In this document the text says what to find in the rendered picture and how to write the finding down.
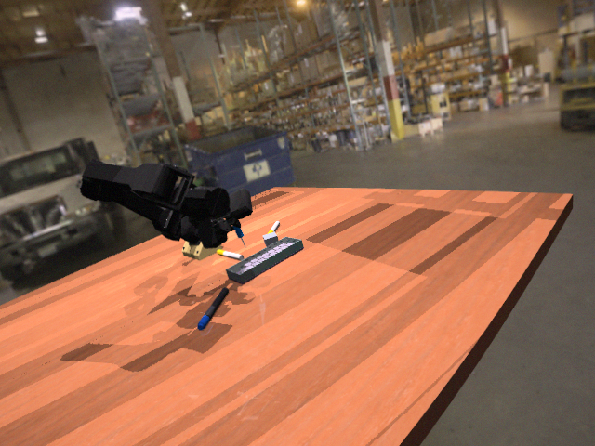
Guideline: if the black marker with blue cap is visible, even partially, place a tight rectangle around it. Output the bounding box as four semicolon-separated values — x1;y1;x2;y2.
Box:
197;287;229;330

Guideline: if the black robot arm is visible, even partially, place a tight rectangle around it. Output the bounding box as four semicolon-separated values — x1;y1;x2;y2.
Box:
80;159;230;249

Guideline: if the dark blue stylus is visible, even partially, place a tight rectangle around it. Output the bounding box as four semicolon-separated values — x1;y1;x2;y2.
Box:
232;226;246;248

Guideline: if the black keyboard with white keys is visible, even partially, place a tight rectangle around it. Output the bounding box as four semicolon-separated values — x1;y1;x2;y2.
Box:
226;237;304;284

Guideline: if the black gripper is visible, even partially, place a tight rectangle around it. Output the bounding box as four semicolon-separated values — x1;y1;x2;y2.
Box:
181;188;253;243

